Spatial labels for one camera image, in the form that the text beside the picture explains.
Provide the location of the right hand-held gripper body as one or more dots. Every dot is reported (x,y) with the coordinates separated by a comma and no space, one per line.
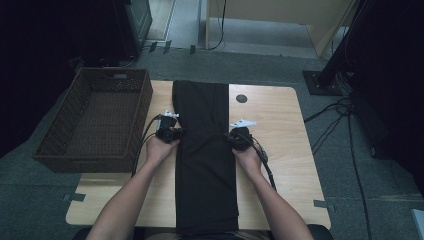
(243,138)

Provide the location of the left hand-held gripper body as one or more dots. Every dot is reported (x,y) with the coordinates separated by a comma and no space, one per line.
(166,128)

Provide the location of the black pants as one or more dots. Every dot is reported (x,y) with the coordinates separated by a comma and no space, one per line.
(205,160)

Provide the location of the brown wicker basket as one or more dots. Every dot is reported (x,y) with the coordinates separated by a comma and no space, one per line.
(100,120)

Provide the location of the person's left hand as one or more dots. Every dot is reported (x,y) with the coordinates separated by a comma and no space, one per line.
(158,151)

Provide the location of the person's right hand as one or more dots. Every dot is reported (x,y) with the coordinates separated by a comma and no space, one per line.
(250,161)

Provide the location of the black round table grommet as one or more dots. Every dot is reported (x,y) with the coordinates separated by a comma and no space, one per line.
(241,98)

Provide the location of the dark floor tape piece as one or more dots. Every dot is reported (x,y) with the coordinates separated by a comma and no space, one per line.
(192,49)
(152,47)
(167,46)

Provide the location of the grey floor tape strip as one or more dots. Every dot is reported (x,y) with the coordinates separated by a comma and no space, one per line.
(75,197)
(323,204)

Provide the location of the black cabinet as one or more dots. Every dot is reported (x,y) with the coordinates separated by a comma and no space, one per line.
(133,26)

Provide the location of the black curtain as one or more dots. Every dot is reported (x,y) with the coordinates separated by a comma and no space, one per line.
(393,83)
(40,50)

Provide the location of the white flat object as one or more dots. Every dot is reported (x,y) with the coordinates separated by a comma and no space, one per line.
(419,225)

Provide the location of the black stand base plate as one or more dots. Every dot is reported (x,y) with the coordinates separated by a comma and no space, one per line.
(313,85)

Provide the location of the black stand post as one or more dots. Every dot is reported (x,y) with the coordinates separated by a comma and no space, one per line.
(333,66)

